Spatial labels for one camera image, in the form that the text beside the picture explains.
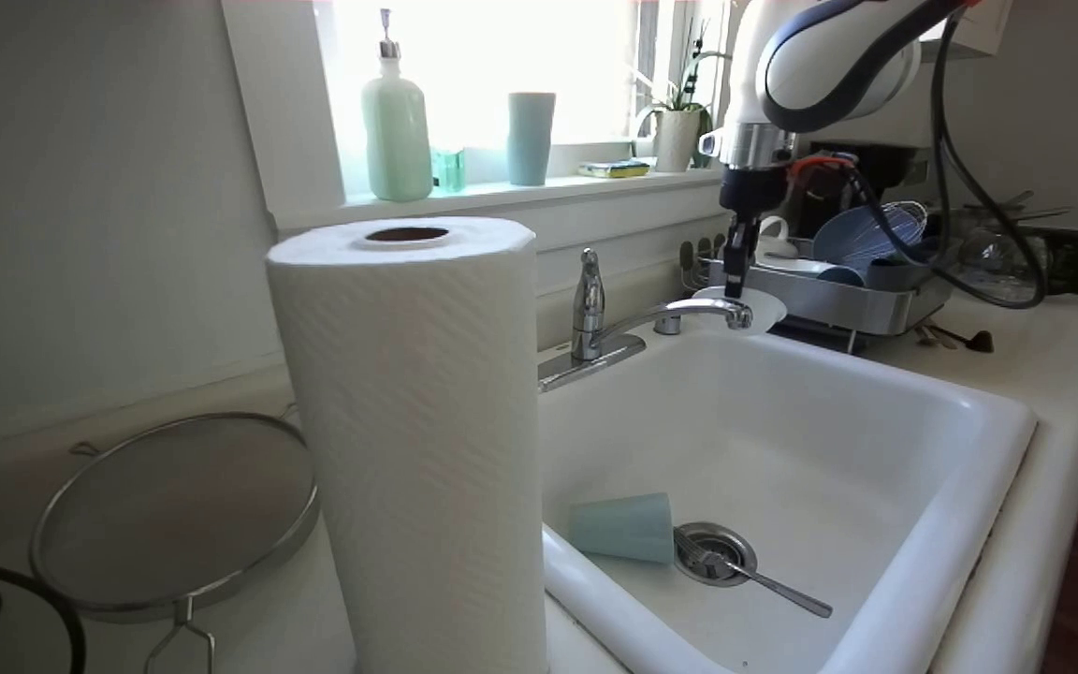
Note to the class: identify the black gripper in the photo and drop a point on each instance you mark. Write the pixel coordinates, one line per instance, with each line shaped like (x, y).
(751, 209)

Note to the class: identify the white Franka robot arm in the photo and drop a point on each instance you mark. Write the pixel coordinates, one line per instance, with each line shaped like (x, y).
(815, 62)

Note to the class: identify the grey dish drying rack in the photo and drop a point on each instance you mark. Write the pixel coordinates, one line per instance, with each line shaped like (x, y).
(851, 300)

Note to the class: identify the white ceramic sink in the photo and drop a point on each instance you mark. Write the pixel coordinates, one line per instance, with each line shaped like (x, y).
(815, 451)

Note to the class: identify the metal sink drain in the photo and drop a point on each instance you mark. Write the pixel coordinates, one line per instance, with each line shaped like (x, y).
(709, 549)

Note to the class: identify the white round mug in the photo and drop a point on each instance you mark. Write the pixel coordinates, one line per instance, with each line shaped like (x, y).
(778, 235)

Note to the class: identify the blue bowl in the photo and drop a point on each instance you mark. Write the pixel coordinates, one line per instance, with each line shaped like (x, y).
(861, 237)

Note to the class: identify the plant in white pot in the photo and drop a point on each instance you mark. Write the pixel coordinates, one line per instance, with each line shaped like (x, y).
(679, 135)

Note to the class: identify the chrome faucet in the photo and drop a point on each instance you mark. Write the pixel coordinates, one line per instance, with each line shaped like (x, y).
(588, 313)

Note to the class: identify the yellow green sponge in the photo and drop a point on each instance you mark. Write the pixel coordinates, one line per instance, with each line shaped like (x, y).
(620, 165)

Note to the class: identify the black round-headed spoon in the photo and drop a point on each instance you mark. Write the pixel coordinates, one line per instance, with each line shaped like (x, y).
(972, 340)

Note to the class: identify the teal tumbler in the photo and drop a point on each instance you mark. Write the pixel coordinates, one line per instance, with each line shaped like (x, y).
(534, 135)

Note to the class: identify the small teal glass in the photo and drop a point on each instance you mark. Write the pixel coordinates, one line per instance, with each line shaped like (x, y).
(448, 174)

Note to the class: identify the metal fork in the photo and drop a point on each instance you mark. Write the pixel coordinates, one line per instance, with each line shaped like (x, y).
(786, 595)

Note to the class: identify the pale green soap dispenser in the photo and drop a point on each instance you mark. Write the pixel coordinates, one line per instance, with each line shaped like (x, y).
(397, 135)

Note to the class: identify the white paper towel roll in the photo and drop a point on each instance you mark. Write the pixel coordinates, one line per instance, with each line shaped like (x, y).
(409, 436)

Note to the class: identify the round metal mesh strainer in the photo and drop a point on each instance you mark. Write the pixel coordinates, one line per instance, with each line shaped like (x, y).
(179, 512)

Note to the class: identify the window with white frame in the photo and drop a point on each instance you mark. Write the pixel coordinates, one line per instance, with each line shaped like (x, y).
(478, 62)

